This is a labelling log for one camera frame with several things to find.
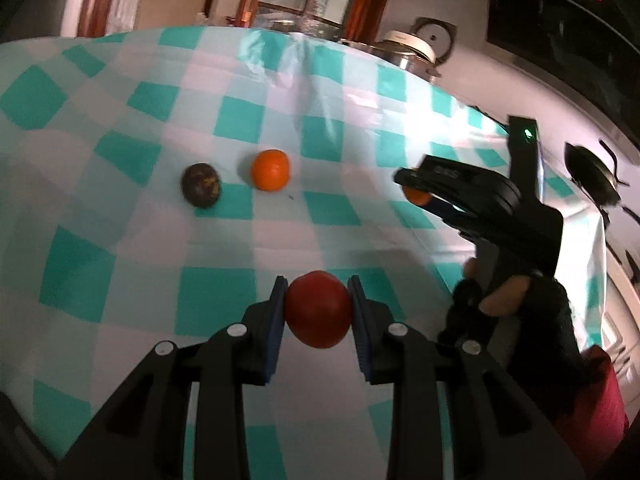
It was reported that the orange tangerine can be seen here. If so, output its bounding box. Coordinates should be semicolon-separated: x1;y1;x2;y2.
401;186;433;207
250;150;290;192

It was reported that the right hand in glove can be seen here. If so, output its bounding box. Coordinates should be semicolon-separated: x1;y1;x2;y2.
438;258;585;422

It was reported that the black wok pan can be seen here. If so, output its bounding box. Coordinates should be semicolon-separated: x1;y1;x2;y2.
564;140;628;208

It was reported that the steel rice cooker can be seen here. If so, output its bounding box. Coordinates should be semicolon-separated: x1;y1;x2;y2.
374;16;458;82

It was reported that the black kitchen hood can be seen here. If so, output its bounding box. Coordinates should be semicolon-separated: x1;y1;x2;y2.
487;0;639;136

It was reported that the teal checkered tablecloth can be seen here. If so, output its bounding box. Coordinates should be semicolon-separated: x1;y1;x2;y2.
0;25;609;480

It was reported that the dark passion fruit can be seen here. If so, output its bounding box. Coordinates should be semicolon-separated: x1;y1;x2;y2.
180;162;221;209

